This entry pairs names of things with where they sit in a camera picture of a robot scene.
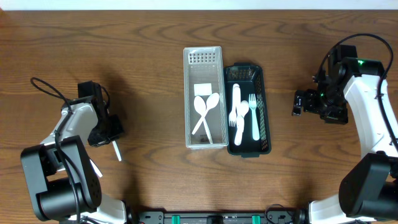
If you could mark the black plastic basket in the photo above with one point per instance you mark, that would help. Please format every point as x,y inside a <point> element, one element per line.
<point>249,77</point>

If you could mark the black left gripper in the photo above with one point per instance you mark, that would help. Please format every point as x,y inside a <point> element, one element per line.
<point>104,135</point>

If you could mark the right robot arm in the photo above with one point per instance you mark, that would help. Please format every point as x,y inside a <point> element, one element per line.
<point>368,193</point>

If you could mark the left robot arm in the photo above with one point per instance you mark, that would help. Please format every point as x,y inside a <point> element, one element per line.
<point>62,180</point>

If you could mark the white plastic spoon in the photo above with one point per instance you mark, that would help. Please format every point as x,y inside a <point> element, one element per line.
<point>200,107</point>
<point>212,101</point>
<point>117,150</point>
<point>96,169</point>
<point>242,109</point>

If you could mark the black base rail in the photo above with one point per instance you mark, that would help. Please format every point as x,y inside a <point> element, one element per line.
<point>270,216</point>

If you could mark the white label sticker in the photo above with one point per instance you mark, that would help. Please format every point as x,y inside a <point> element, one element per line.
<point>203,89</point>

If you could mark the clear white plastic basket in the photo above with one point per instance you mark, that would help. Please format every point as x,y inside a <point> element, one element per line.
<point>204,65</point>

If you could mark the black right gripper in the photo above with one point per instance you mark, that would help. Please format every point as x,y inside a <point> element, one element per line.
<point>341,116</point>

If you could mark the white plastic fork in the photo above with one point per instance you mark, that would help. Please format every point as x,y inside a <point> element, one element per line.
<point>239,115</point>
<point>255,127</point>
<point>236,99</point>

